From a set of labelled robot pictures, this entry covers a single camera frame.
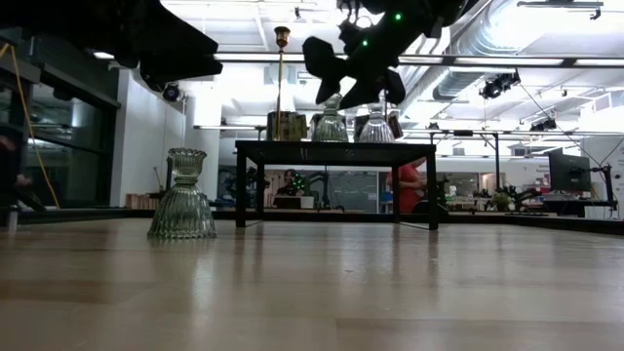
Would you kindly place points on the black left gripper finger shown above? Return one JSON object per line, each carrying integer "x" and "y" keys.
{"x": 185, "y": 49}

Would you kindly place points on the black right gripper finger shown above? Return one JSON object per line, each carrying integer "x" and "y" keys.
{"x": 365, "y": 90}
{"x": 327, "y": 80}

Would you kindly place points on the clear ribbed glass candle holder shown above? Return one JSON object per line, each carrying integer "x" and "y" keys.
{"x": 376, "y": 130}

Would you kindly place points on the printed tin candle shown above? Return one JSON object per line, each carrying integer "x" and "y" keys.
{"x": 397, "y": 127}

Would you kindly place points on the illustrated tin box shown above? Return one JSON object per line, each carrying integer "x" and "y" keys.
{"x": 295, "y": 127}

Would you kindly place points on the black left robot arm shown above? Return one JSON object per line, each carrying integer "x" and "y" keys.
{"x": 24, "y": 14}

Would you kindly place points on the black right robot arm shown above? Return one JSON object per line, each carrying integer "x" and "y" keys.
{"x": 419, "y": 14}

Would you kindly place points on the black background robot arm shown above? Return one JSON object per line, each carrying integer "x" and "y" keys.
{"x": 317, "y": 178}

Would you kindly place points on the black metal mesh shelf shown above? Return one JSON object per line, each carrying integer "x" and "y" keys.
{"x": 336, "y": 152}

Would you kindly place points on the person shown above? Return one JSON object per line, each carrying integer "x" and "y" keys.
{"x": 412, "y": 187}
{"x": 288, "y": 187}

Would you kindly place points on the black ceiling spotlight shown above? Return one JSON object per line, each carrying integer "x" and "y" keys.
{"x": 497, "y": 85}
{"x": 543, "y": 125}

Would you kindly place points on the stack of wooden boards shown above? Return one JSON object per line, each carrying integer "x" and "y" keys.
{"x": 141, "y": 201}

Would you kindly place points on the small clear glass candleholder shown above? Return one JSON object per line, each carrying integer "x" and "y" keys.
{"x": 183, "y": 209}

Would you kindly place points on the small background potted plant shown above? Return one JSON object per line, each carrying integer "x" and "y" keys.
{"x": 500, "y": 201}

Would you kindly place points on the black computer monitor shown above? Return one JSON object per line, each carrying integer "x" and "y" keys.
{"x": 568, "y": 173}

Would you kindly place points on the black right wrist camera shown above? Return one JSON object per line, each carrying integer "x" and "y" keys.
{"x": 348, "y": 36}

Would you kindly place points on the black ceiling dome camera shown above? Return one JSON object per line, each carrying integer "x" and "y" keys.
{"x": 170, "y": 92}

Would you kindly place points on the black aluminium table frame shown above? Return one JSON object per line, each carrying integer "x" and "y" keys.
{"x": 97, "y": 214}

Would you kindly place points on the grey short post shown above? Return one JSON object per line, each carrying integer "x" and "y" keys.
{"x": 12, "y": 219}

